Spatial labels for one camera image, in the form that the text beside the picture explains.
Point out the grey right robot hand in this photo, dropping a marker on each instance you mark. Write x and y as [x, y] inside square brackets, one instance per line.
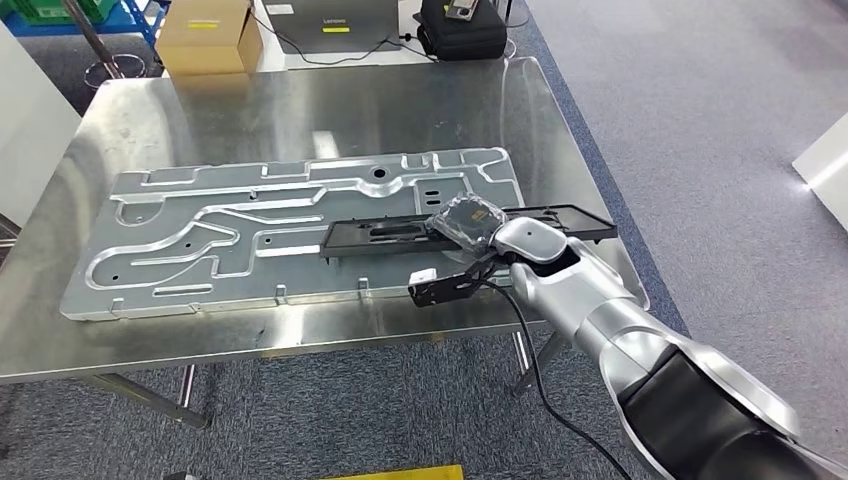
[467, 222]

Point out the black plastic plate part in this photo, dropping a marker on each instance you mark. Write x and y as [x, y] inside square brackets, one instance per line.
[583, 225]

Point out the stainless steel workbench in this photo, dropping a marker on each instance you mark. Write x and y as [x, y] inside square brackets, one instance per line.
[265, 112]

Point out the stamped grey metal panel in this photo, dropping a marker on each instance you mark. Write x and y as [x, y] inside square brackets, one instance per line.
[298, 278]

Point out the black bag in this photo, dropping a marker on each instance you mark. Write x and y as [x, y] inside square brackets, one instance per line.
[464, 40]

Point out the small handheld device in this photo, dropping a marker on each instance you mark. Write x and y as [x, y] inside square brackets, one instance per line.
[462, 9]

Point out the grey Lenovo laptop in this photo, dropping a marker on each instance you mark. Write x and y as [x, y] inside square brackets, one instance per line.
[331, 36]

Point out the brown cardboard box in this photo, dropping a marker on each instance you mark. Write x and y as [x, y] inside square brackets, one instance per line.
[199, 46]

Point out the white lit display plinth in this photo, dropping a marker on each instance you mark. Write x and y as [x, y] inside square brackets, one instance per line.
[828, 179]

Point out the blue metal rack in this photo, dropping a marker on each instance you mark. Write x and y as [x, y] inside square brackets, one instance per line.
[79, 28]

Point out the white board panel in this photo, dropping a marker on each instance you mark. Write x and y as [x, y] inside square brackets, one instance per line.
[33, 132]

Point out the green plastic crate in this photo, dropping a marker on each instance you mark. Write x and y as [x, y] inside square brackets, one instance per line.
[60, 10]

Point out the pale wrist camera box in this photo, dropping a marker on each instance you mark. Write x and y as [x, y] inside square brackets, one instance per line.
[424, 275]

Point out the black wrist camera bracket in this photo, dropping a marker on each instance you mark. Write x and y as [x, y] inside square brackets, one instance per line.
[444, 291]

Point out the chrome stanchion post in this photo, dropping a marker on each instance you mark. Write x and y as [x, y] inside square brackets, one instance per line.
[91, 36]

